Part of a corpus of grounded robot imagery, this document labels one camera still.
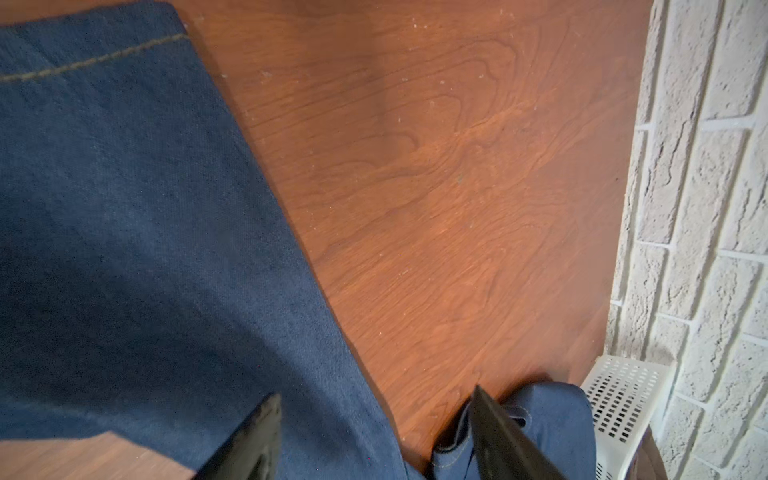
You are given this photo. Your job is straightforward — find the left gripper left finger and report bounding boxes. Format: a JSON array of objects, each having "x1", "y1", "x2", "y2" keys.
[{"x1": 193, "y1": 393, "x2": 282, "y2": 480}]

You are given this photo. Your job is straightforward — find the white plastic laundry basket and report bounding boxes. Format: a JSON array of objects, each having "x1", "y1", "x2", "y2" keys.
[{"x1": 581, "y1": 355, "x2": 675, "y2": 480}]

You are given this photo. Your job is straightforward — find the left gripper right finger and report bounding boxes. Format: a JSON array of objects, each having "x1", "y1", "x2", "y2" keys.
[{"x1": 469, "y1": 385, "x2": 564, "y2": 480}]

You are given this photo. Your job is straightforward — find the blue denim jeans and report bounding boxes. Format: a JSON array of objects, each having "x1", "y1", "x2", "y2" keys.
[{"x1": 1, "y1": 1, "x2": 607, "y2": 479}]

